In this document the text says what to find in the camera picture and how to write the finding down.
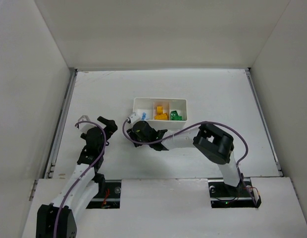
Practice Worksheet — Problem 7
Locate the small blue lego brick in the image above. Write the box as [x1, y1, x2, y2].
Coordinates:
[141, 112, 147, 120]

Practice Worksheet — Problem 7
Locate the yellow long lego brick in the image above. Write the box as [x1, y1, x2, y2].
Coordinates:
[154, 113, 168, 120]

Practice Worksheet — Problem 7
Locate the yellow round lego piece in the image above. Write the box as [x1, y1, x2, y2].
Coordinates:
[156, 106, 163, 115]

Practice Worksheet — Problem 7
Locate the green lego brick square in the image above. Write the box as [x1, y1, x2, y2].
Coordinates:
[170, 110, 183, 121]

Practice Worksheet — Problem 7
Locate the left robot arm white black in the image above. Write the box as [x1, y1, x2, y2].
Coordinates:
[36, 116, 118, 238]

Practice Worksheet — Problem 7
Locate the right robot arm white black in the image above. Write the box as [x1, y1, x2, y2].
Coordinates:
[122, 120, 241, 187]

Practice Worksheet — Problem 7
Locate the white three-compartment container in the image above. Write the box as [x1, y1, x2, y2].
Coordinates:
[133, 98, 188, 130]

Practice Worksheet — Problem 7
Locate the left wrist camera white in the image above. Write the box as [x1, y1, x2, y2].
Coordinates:
[75, 115, 94, 133]

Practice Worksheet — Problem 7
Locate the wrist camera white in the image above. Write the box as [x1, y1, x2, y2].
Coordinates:
[75, 115, 94, 133]
[127, 112, 141, 124]

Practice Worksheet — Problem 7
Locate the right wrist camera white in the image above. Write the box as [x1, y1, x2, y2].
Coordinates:
[127, 112, 141, 124]

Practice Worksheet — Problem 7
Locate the left aluminium table rail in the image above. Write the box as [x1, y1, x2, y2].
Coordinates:
[29, 67, 78, 201]

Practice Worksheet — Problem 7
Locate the aluminium table rail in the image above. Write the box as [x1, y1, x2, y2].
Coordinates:
[245, 67, 284, 177]
[29, 67, 78, 201]

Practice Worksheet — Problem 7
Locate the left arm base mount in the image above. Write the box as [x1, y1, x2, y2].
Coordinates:
[87, 174, 122, 209]

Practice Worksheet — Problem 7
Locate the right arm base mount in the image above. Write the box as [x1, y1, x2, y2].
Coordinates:
[208, 178, 261, 208]

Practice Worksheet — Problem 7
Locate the right aluminium table rail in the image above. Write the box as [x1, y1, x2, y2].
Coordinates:
[245, 67, 284, 177]

